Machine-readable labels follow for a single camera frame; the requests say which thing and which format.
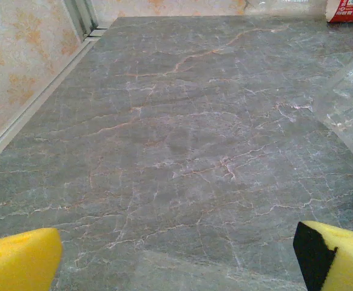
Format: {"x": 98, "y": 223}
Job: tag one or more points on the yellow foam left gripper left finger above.
{"x": 18, "y": 260}

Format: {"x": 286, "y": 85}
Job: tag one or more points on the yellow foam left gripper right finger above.
{"x": 349, "y": 260}

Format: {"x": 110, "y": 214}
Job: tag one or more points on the clear unlabelled plastic bottle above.
{"x": 349, "y": 115}

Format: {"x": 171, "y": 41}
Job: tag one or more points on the red label cola bottle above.
{"x": 346, "y": 12}

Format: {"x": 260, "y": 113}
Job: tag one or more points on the aluminium left frame post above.
{"x": 84, "y": 18}

